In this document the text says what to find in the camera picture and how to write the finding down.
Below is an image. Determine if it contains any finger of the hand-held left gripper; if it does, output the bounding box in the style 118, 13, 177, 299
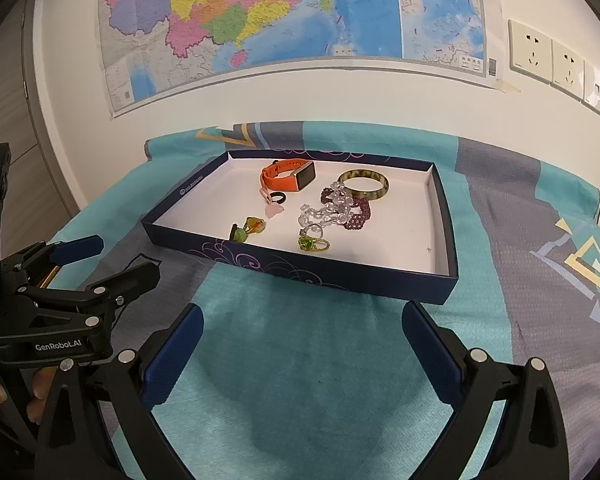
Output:
15, 258, 162, 321
0, 234, 105, 281

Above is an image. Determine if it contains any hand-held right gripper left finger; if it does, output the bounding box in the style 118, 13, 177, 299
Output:
32, 302, 205, 480

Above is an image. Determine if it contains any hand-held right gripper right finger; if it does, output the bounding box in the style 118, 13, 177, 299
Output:
401, 300, 571, 480

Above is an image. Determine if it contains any dark blue box tray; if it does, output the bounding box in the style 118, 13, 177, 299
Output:
140, 149, 460, 307

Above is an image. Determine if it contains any yellow pendant with green beads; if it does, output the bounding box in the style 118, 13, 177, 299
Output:
230, 216, 267, 243

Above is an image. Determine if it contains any purple beaded bracelet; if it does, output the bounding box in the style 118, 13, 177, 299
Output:
321, 187, 372, 231

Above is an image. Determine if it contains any pink beaded bracelet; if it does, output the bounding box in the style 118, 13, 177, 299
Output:
260, 187, 287, 218

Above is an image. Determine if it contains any green stone gold ring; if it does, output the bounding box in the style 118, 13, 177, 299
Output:
297, 236, 331, 253

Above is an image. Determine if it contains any tortoiseshell bangle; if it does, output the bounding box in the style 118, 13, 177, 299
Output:
337, 169, 391, 201

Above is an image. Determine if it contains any clear crystal bracelet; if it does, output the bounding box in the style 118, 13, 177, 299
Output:
299, 182, 356, 228

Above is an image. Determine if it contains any orange smartwatch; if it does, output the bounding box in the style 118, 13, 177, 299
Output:
259, 158, 317, 193

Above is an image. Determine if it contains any teal grey printed blanket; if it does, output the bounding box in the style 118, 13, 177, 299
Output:
45, 121, 600, 480

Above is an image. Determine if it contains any grey cabinet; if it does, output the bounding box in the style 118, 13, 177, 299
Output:
0, 0, 88, 221

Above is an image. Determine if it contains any wall map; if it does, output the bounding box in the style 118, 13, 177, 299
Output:
97, 0, 501, 118

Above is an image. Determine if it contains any white wall socket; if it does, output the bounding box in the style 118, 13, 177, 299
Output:
550, 40, 588, 101
507, 19, 553, 83

